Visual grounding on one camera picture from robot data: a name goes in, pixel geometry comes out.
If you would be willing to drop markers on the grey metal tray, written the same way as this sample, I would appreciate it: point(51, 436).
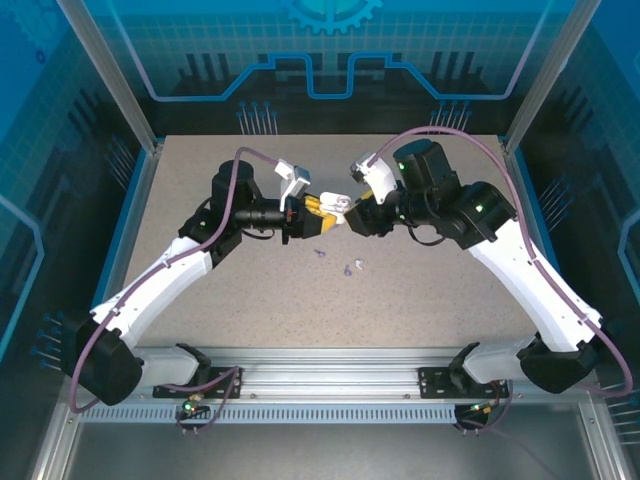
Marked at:
point(325, 450)

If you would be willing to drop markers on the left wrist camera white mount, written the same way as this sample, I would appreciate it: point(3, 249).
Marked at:
point(300, 180)

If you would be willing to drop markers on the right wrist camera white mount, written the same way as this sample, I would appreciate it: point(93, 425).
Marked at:
point(380, 177)

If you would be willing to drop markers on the blue edged aluminium side rail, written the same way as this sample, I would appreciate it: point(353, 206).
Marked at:
point(124, 250)
point(544, 250)

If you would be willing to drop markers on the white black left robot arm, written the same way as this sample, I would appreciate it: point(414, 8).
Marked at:
point(150, 285)

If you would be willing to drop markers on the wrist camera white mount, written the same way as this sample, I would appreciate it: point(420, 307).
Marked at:
point(300, 180)
point(380, 177)

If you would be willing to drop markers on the wide aluminium base rail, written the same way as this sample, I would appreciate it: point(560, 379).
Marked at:
point(325, 370)

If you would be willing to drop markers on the aluminium frame post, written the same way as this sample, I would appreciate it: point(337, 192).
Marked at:
point(121, 85)
point(554, 75)

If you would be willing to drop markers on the white earbud charging case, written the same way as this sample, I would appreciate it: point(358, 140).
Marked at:
point(332, 200)

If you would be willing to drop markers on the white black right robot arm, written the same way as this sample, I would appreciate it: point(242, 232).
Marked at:
point(525, 280)

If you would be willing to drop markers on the small connector board green light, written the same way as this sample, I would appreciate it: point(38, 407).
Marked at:
point(480, 407)
point(191, 407)

